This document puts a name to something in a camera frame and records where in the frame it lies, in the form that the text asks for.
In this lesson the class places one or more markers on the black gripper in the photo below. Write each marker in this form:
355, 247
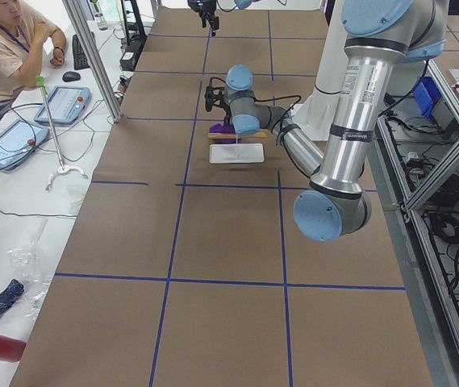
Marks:
202, 6

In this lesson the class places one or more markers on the purple microfibre towel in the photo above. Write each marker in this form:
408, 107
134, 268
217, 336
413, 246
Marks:
223, 128

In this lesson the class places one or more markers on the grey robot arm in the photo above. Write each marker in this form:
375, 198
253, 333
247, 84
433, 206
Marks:
238, 4
378, 36

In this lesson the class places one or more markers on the outer wooden rack rod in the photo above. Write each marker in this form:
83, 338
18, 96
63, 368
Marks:
216, 135

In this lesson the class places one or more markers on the white towel rack tray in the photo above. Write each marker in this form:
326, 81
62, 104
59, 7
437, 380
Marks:
236, 153

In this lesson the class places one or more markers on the black keyboard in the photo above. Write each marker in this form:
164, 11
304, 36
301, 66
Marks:
80, 60

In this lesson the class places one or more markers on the black computer mouse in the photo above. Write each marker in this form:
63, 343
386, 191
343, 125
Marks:
71, 76

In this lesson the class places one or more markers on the far blue teach pendant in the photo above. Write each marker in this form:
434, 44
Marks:
66, 103

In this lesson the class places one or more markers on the blue teach pendant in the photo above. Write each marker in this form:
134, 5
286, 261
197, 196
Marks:
66, 103
19, 141

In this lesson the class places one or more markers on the seated man beige shirt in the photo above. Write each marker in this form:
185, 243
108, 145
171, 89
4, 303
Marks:
23, 33

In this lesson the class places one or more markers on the metal reacher grabber stick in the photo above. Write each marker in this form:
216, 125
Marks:
62, 168

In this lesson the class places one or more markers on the blue plastic storage bin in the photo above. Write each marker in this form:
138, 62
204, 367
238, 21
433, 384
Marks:
427, 95

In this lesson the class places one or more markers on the near blue teach pendant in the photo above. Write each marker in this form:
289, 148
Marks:
19, 141

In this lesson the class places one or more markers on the crumpled clear plastic wrap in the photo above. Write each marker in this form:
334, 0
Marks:
32, 271

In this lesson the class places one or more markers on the aluminium frame post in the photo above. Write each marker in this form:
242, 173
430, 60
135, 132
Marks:
81, 28

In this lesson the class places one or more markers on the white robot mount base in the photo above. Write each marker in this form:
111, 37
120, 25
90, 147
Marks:
320, 107

